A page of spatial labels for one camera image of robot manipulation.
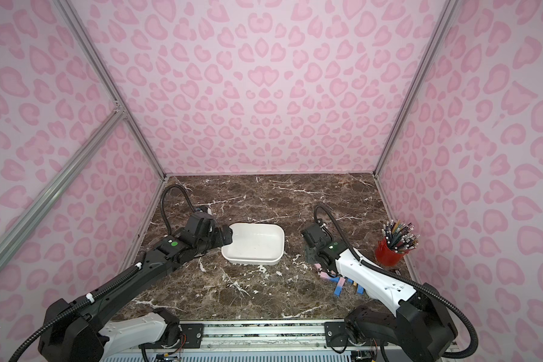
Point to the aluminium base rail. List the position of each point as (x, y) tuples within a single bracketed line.
[(272, 340)]

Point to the right aluminium corner post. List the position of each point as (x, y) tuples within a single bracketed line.
[(450, 10)]

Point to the red pencil cup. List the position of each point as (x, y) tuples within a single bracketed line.
[(387, 257)]

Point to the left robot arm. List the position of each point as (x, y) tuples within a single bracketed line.
[(73, 330)]

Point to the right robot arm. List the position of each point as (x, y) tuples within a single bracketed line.
[(417, 323)]

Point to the white plastic storage box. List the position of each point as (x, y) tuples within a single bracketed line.
[(255, 244)]

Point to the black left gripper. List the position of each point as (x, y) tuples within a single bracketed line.
[(224, 235)]

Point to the aluminium corner frame post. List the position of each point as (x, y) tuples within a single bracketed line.
[(80, 33)]

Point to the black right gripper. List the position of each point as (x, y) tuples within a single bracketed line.
[(311, 256)]

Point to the bundle of coloured pencils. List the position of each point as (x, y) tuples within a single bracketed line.
[(399, 237)]

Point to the diagonal aluminium frame bar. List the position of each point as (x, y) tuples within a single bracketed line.
[(27, 222)]

